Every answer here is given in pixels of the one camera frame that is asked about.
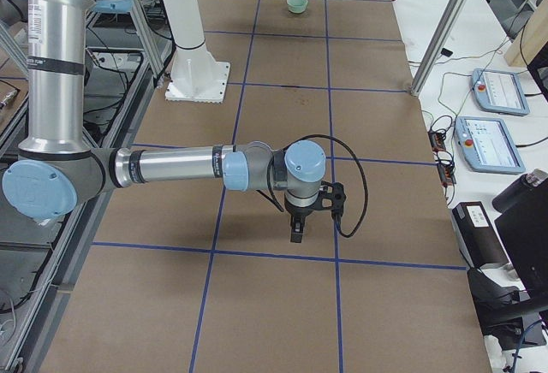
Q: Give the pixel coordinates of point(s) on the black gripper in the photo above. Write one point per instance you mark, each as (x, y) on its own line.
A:
(299, 212)

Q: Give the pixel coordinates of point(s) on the mint green bowl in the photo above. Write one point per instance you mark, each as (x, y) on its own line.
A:
(297, 6)

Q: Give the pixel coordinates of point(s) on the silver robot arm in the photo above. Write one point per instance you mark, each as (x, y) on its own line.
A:
(57, 170)

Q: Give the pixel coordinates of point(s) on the black water bottle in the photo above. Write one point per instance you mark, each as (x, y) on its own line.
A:
(518, 189)

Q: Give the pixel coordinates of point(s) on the orange black adapter box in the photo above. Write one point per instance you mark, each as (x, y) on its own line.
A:
(437, 140)

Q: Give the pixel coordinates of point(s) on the black box with label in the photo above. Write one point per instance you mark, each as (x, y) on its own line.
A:
(477, 238)

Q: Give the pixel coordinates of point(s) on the lower teach pendant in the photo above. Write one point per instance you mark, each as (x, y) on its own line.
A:
(487, 146)

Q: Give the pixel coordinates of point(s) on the teach pendant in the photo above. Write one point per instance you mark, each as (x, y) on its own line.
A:
(499, 92)
(487, 146)

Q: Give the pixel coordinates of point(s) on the black computer monitor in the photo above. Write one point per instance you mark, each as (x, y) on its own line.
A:
(523, 231)

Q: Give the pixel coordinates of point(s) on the upper teach pendant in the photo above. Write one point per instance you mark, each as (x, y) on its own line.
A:
(499, 92)

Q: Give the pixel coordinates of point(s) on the wooden board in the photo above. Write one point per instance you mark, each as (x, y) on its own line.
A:
(530, 40)

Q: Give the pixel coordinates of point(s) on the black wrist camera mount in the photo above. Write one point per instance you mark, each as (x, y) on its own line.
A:
(331, 197)

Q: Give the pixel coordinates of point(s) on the white pedestal column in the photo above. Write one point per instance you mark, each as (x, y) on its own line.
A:
(195, 75)

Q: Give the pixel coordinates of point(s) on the aluminium frame post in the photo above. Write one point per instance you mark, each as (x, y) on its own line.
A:
(439, 37)

